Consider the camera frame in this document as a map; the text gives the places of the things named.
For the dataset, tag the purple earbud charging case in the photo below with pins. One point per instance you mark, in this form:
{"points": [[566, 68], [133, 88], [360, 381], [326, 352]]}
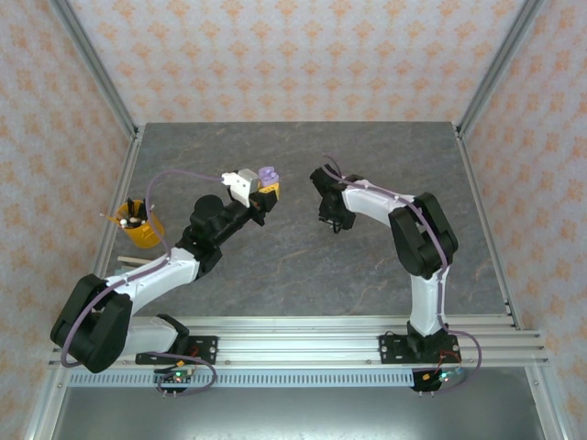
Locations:
{"points": [[268, 173]]}

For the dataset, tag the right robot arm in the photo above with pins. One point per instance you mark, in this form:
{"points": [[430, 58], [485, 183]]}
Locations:
{"points": [[426, 302]]}

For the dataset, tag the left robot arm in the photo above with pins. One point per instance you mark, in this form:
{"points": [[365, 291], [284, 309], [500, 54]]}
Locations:
{"points": [[151, 279]]}

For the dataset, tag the orange pen cup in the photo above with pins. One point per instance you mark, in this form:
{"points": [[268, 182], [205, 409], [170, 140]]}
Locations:
{"points": [[144, 234]]}

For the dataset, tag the white marker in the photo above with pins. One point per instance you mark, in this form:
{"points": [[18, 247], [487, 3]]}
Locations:
{"points": [[135, 220]]}

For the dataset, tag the beige wooden block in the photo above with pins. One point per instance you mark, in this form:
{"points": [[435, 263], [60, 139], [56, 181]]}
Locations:
{"points": [[133, 260]]}

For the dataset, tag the grey-blue flat block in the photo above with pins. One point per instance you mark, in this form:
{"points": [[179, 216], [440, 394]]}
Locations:
{"points": [[120, 272]]}

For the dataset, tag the grey metal panel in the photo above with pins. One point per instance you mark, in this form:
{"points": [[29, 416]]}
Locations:
{"points": [[298, 414]]}

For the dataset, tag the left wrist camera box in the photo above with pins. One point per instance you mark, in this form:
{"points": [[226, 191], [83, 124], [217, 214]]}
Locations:
{"points": [[240, 185]]}

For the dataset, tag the aluminium table edge rail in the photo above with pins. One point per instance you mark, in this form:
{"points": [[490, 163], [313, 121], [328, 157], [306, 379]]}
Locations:
{"points": [[123, 183], [477, 183]]}

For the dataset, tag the aluminium mounting rail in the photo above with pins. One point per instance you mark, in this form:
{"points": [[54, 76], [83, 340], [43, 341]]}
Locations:
{"points": [[298, 341]]}

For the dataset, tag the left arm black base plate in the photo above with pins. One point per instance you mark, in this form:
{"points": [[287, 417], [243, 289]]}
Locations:
{"points": [[204, 344]]}

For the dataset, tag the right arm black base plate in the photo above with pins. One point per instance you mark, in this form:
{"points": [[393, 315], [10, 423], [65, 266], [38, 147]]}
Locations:
{"points": [[392, 348]]}

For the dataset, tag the aluminium frame post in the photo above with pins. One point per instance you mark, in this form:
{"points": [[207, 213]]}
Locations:
{"points": [[499, 64], [95, 64]]}

